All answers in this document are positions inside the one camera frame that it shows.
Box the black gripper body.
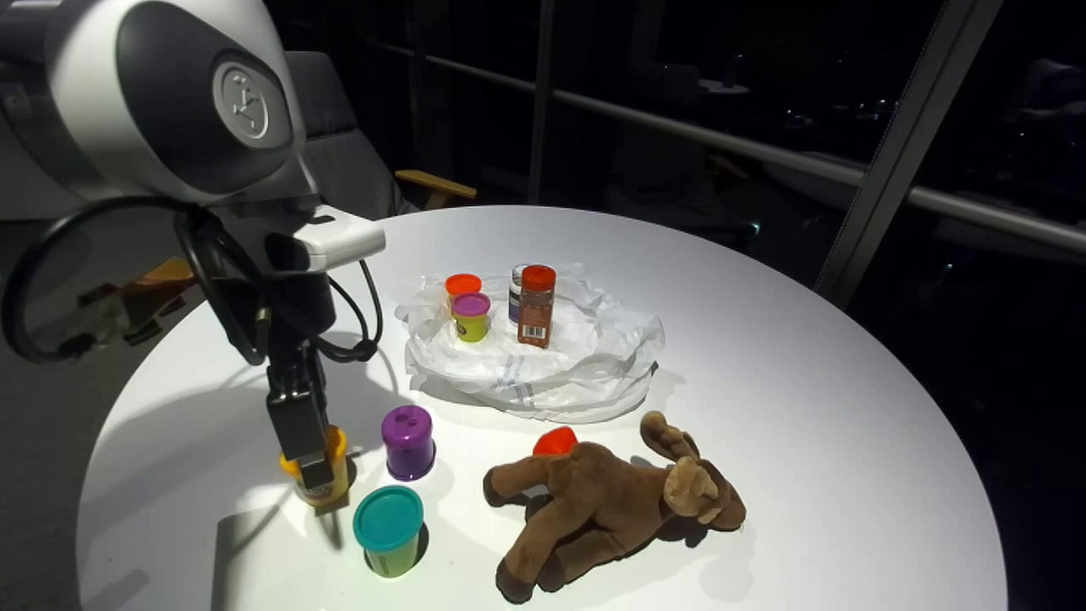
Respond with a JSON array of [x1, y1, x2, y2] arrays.
[[213, 207, 345, 401]]

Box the dough tub yellow lid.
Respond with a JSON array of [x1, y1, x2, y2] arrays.
[[275, 425, 360, 510]]

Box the purple dough tub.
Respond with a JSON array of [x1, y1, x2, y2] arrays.
[[376, 403, 443, 486]]

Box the dough tub red-orange lid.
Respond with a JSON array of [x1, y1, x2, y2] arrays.
[[443, 273, 488, 324]]

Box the dough tub pink lid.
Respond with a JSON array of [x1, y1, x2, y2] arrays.
[[453, 292, 495, 347]]

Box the brown spice jar red lid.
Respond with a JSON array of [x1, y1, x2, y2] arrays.
[[516, 262, 563, 351]]

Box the dough tub teal lid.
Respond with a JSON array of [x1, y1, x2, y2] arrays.
[[351, 481, 435, 581]]

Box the grey chair wooden armrests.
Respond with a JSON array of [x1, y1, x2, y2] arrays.
[[283, 47, 483, 224]]

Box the brown plush moose toy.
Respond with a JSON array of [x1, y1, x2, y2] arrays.
[[483, 408, 749, 608]]

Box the horizontal metal railing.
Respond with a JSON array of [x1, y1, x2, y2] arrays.
[[360, 37, 1086, 259]]

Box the grey metal post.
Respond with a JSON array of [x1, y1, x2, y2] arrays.
[[810, 0, 1008, 306]]

